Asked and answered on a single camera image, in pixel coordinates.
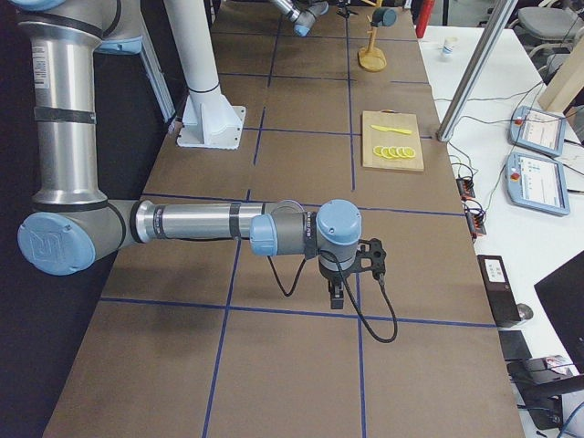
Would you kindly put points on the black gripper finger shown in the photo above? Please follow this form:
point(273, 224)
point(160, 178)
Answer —
point(336, 297)

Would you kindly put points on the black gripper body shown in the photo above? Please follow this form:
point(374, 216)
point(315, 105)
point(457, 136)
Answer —
point(334, 276)

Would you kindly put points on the dark teal mug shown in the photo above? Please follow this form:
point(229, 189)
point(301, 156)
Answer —
point(383, 17)

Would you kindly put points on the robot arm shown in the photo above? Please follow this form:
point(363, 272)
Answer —
point(75, 224)
point(302, 19)

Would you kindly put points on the wooden cup storage rack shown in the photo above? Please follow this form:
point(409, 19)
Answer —
point(371, 58)

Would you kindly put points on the paper cup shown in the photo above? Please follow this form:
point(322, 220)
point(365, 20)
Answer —
point(449, 44)

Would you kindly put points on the lemon slice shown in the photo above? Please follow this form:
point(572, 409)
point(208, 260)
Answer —
point(408, 152)
point(385, 151)

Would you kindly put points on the bamboo cutting board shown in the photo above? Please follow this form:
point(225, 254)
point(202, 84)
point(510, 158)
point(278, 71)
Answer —
point(372, 141)

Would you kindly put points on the orange connector block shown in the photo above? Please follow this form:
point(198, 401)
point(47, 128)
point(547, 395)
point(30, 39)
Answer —
point(475, 218)
point(465, 187)

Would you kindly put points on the yellow plastic knife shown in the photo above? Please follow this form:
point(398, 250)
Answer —
point(391, 129)

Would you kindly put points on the black power box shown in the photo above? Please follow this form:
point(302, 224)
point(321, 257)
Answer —
point(498, 291)

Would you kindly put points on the black computer mouse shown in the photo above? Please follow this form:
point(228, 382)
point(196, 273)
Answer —
point(525, 312)

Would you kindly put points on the teach pendant near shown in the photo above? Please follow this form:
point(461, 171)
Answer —
point(537, 183)

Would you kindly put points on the teach pendant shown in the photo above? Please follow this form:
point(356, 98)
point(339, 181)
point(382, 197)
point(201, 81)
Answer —
point(537, 130)
point(537, 183)

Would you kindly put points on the black monitor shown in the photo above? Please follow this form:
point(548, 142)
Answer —
point(561, 296)

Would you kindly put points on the teach pendant far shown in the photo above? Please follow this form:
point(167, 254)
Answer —
point(537, 130)

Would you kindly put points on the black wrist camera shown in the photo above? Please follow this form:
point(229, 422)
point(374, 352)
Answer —
point(344, 9)
point(372, 257)

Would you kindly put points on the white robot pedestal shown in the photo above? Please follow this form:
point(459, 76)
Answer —
point(208, 120)

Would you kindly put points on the aluminium frame post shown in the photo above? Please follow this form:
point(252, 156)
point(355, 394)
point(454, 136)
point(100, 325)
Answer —
point(492, 31)

